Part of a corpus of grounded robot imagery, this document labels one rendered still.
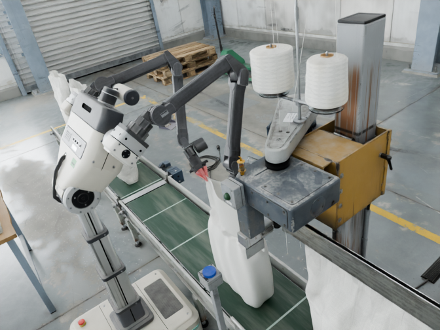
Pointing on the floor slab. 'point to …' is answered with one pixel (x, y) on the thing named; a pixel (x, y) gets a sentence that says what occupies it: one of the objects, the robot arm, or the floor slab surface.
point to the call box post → (218, 309)
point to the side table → (10, 232)
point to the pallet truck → (230, 50)
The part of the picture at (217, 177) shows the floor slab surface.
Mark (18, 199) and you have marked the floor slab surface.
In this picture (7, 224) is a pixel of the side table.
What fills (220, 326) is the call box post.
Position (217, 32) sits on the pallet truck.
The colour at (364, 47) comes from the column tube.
